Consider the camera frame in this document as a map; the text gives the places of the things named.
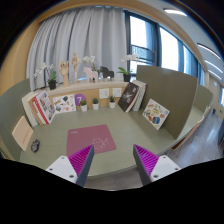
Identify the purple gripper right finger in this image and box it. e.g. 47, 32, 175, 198
133, 144, 180, 185

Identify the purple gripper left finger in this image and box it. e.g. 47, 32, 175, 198
47, 145, 94, 187

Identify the pink mouse pad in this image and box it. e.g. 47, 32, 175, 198
66, 124, 116, 156

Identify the black computer mouse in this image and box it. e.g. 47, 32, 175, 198
31, 139, 40, 152

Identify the colourful picture board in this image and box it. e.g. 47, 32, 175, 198
142, 99, 170, 130

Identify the beige wooden board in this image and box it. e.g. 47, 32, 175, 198
12, 116, 33, 150

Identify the colourful sticker card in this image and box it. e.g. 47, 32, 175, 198
53, 94, 76, 114

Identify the small potted plant left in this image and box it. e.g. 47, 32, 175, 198
80, 100, 87, 112

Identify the small potted plant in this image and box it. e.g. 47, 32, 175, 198
80, 100, 87, 112
109, 95, 116, 109
92, 98, 99, 110

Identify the red white magazine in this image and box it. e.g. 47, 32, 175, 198
34, 91, 55, 124

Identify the small potted plant middle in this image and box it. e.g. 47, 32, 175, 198
92, 98, 99, 110

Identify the purple question mark sign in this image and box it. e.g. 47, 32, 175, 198
74, 94, 86, 106

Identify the small potted plant right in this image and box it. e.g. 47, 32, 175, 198
109, 95, 116, 109

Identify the black book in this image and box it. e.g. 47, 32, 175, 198
118, 82, 139, 112

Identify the wooden shelf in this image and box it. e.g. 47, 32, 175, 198
21, 79, 132, 127

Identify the green partition panel right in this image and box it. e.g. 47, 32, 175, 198
136, 65, 198, 139

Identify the green partition panel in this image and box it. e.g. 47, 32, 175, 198
0, 79, 30, 161
136, 65, 198, 139

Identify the white books stack right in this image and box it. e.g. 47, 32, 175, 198
132, 80, 147, 112

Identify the white books stack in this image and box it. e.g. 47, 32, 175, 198
132, 80, 147, 112
21, 92, 38, 127

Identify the white books stack left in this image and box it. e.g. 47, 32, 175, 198
21, 92, 38, 127

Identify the green partition panel left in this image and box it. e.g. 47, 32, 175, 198
0, 79, 30, 161

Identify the white orchid black pot left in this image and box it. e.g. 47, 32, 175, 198
34, 63, 56, 85

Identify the white orchid black pot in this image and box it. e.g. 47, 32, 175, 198
117, 53, 140, 82
34, 63, 56, 85

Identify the pink wooden horse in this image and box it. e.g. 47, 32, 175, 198
83, 67, 98, 82

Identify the white orchid black pot right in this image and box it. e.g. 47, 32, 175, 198
117, 53, 140, 82

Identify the black wooden horse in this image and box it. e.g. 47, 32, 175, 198
100, 66, 114, 79

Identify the wooden hand model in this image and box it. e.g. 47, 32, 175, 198
59, 61, 69, 87

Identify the wooden mannequin figure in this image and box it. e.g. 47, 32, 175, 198
72, 52, 82, 83

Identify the white orchid behind horse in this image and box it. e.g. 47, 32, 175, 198
83, 56, 100, 73

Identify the grey curtain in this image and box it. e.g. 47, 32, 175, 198
26, 6, 127, 90

